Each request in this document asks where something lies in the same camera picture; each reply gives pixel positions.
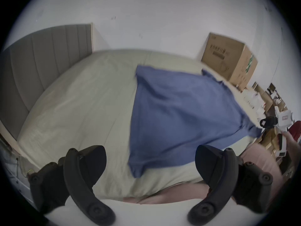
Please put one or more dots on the person's right hand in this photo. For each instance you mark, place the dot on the person's right hand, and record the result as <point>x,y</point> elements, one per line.
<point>291,140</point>

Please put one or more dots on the blue shirt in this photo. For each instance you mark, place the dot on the blue shirt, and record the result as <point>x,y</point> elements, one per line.
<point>183,116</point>

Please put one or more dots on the pile of small cartons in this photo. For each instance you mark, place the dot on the pile of small cartons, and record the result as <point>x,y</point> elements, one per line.
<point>263,98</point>

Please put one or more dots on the grey padded headboard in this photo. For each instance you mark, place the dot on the grey padded headboard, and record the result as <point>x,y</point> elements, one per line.
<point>37,65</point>

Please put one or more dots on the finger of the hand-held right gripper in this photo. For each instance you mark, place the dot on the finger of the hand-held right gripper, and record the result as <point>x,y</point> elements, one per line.
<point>268,122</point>

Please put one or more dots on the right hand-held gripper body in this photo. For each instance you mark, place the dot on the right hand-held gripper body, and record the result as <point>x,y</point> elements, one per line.
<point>283,120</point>

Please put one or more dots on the large brown cardboard carton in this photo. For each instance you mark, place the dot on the large brown cardboard carton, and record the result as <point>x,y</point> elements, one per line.
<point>230,58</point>

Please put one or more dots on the person's body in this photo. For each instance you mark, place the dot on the person's body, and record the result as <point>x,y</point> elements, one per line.
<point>296,129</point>

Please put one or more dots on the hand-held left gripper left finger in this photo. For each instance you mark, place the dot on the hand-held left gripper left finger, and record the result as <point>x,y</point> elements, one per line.
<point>77,178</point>

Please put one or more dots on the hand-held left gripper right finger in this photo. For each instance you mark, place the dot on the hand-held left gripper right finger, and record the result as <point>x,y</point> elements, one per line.
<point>225,173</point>

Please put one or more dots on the bed with pale green sheet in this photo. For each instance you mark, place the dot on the bed with pale green sheet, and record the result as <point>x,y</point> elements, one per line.
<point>82,107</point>

